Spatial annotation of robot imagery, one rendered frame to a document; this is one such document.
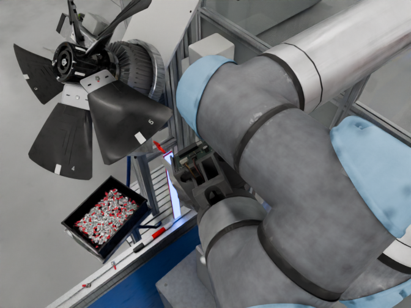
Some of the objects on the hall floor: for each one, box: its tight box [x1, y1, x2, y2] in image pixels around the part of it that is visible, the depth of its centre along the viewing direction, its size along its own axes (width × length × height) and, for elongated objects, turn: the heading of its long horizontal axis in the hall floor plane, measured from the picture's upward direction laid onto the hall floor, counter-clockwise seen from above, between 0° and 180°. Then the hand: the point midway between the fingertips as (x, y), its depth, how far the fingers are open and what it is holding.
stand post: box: [163, 43, 188, 167], centre depth 162 cm, size 4×9×115 cm, turn 39°
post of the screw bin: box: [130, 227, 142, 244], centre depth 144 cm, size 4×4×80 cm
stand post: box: [131, 155, 160, 216], centre depth 163 cm, size 4×9×91 cm, turn 39°
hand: (205, 154), depth 53 cm, fingers open, 11 cm apart
